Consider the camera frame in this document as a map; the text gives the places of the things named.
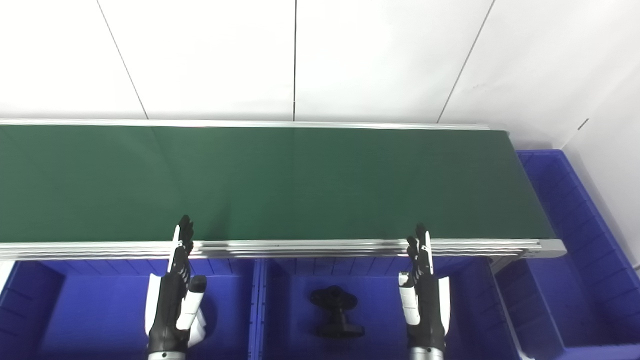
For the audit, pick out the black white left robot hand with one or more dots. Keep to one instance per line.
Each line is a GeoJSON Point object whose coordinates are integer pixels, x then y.
{"type": "Point", "coordinates": [167, 310]}

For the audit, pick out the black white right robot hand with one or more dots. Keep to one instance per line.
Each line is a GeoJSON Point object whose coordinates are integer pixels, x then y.
{"type": "Point", "coordinates": [427, 310]}

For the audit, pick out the black flanged plastic part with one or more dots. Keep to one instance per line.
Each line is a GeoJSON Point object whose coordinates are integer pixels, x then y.
{"type": "Point", "coordinates": [332, 296]}

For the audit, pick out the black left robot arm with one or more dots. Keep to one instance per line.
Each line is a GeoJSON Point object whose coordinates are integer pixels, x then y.
{"type": "Point", "coordinates": [166, 356]}

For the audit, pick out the wide blue plastic bin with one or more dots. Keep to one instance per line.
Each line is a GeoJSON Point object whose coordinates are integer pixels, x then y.
{"type": "Point", "coordinates": [380, 310]}
{"type": "Point", "coordinates": [90, 310]}

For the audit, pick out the black T-shaped plastic part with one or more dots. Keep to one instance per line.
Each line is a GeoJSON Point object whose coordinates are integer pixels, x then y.
{"type": "Point", "coordinates": [340, 327]}

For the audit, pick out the green conveyor belt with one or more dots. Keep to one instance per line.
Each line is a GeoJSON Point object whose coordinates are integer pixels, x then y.
{"type": "Point", "coordinates": [300, 185]}
{"type": "Point", "coordinates": [310, 248]}

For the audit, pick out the long blue plastic bin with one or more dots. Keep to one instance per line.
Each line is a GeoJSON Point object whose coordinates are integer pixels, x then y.
{"type": "Point", "coordinates": [575, 280]}

